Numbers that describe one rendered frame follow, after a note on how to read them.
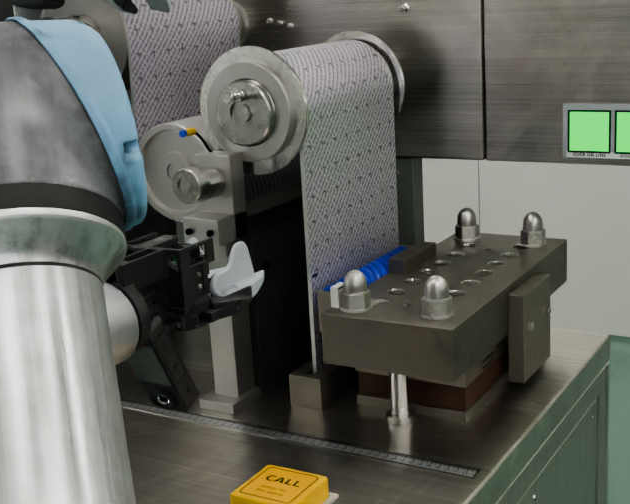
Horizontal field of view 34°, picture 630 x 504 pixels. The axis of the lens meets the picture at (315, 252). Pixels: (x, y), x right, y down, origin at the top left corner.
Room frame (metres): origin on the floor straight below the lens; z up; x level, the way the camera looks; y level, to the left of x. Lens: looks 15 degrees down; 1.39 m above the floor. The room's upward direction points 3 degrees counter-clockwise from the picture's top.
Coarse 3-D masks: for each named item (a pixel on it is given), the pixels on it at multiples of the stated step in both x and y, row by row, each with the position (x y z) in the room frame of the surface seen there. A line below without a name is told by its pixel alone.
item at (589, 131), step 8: (576, 112) 1.31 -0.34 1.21; (584, 112) 1.30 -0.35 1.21; (592, 112) 1.30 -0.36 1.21; (600, 112) 1.29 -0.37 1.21; (608, 112) 1.29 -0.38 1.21; (576, 120) 1.31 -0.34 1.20; (584, 120) 1.30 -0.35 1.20; (592, 120) 1.30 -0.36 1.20; (600, 120) 1.29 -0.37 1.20; (608, 120) 1.29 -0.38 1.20; (576, 128) 1.31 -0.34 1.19; (584, 128) 1.30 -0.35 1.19; (592, 128) 1.30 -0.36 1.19; (600, 128) 1.29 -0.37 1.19; (608, 128) 1.29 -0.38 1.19; (576, 136) 1.31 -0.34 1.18; (584, 136) 1.30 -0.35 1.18; (592, 136) 1.30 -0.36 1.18; (600, 136) 1.29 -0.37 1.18; (608, 136) 1.29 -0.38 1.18; (576, 144) 1.31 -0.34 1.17; (584, 144) 1.30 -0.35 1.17; (592, 144) 1.30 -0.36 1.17; (600, 144) 1.29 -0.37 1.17; (608, 144) 1.29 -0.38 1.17
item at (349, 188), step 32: (384, 128) 1.33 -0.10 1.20; (320, 160) 1.19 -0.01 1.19; (352, 160) 1.25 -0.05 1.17; (384, 160) 1.33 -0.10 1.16; (320, 192) 1.18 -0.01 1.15; (352, 192) 1.25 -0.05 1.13; (384, 192) 1.32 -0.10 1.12; (320, 224) 1.18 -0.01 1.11; (352, 224) 1.25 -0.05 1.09; (384, 224) 1.32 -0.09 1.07; (320, 256) 1.17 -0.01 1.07; (352, 256) 1.24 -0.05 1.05; (320, 288) 1.17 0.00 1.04
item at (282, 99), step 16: (240, 64) 1.18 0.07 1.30; (256, 64) 1.16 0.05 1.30; (224, 80) 1.19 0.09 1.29; (256, 80) 1.17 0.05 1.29; (272, 80) 1.15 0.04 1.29; (208, 96) 1.20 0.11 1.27; (272, 96) 1.15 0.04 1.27; (288, 96) 1.15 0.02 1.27; (208, 112) 1.20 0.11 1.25; (288, 112) 1.14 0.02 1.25; (288, 128) 1.15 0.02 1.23; (224, 144) 1.19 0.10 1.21; (272, 144) 1.16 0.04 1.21; (256, 160) 1.17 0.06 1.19
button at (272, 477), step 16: (256, 480) 0.91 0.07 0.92; (272, 480) 0.91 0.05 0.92; (288, 480) 0.91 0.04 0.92; (304, 480) 0.90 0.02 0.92; (320, 480) 0.90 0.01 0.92; (240, 496) 0.88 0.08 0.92; (256, 496) 0.88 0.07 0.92; (272, 496) 0.87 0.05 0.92; (288, 496) 0.87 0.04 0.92; (304, 496) 0.87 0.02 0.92; (320, 496) 0.89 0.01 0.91
